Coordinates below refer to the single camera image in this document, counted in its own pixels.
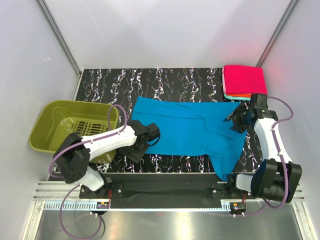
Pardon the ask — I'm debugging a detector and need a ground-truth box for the blue t shirt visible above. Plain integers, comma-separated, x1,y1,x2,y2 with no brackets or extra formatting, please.
131,97,246,181

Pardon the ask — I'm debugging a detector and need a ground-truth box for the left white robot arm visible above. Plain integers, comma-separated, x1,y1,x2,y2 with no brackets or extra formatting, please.
53,120,161,198

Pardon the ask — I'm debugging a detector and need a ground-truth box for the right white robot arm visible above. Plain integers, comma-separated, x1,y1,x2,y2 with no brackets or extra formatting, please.
225,93,303,207

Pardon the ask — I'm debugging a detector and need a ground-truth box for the folded teal t shirt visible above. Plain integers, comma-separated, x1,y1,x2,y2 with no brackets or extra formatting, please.
223,93,251,101

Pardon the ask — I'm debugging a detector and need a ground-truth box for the folded orange t shirt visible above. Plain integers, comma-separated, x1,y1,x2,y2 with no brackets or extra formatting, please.
224,93,251,99

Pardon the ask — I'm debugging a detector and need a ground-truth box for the folded pink t shirt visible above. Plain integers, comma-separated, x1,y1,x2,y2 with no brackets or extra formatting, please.
222,65,268,95

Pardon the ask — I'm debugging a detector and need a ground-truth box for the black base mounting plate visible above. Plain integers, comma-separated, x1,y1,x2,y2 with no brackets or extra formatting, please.
48,171,258,211

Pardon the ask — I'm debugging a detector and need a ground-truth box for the black marble pattern mat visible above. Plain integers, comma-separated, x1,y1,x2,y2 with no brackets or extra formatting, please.
48,67,270,174

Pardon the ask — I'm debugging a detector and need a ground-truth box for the olive green plastic basket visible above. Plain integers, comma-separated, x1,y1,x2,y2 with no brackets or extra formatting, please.
28,100,119,154

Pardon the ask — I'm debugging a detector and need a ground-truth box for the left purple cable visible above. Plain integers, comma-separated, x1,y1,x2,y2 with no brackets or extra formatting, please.
48,104,130,238

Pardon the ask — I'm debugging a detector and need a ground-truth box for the purple cable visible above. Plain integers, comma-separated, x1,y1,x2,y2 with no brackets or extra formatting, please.
204,96,295,217
48,104,130,238

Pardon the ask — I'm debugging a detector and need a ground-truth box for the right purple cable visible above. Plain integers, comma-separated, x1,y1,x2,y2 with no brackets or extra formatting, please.
204,96,295,217

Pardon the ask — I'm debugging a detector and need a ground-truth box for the aluminium rail frame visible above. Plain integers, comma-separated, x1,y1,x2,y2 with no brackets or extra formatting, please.
24,181,320,240

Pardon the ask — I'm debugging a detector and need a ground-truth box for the left aluminium corner post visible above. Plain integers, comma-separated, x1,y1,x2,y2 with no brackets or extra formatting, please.
34,0,83,76

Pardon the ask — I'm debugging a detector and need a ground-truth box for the aluminium corner post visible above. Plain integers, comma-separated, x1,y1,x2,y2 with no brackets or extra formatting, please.
256,0,300,68
34,0,83,76

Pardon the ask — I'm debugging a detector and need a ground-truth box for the right aluminium corner post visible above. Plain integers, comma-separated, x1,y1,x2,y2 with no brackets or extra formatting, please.
256,0,300,68

